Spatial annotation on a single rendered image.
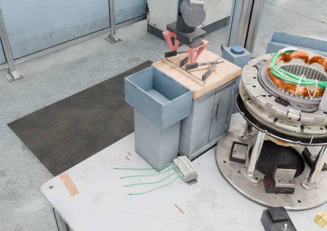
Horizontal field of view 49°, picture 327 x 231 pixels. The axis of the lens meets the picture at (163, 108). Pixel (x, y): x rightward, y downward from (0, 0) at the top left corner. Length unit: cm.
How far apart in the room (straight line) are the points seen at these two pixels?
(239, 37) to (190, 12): 55
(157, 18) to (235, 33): 212
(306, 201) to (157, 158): 45
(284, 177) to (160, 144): 37
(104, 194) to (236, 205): 38
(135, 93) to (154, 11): 253
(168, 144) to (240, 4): 60
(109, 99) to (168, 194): 172
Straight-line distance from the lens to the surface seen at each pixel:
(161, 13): 345
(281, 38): 139
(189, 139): 110
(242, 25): 142
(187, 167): 110
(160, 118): 96
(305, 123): 95
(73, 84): 295
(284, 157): 127
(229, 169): 115
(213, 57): 115
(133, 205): 106
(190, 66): 104
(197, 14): 93
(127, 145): 123
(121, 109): 262
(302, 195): 115
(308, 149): 124
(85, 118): 257
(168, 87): 106
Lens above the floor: 163
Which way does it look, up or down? 38 degrees down
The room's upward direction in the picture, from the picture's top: 2 degrees clockwise
